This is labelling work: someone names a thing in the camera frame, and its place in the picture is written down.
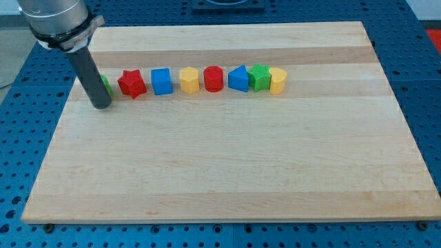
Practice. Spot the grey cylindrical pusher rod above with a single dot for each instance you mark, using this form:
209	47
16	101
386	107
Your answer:
88	74

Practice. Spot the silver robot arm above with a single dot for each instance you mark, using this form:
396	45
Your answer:
67	25

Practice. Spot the red star block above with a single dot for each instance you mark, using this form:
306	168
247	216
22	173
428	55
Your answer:
131	83

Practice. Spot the green star block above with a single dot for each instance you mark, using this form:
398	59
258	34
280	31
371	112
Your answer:
259	77

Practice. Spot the wooden board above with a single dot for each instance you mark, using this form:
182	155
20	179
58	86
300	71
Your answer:
334	146

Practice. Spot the blue cube block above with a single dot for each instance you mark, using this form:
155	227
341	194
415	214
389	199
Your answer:
161	81

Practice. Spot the yellow hexagon block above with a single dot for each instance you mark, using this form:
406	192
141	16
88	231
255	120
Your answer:
189	80

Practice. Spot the red cylinder block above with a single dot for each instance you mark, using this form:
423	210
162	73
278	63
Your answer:
213	78

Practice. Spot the dark mounting plate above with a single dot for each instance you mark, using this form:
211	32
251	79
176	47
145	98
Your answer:
205	5

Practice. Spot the blue triangle block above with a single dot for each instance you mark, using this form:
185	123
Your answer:
238	79

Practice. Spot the black bolt left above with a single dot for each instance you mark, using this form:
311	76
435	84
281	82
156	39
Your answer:
48	228

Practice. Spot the black bolt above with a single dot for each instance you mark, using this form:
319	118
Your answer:
48	228
422	225

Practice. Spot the yellow heart block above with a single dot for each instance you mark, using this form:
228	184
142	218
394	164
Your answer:
278	80

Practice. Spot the black bolt right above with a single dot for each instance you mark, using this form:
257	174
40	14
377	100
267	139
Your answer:
422	225

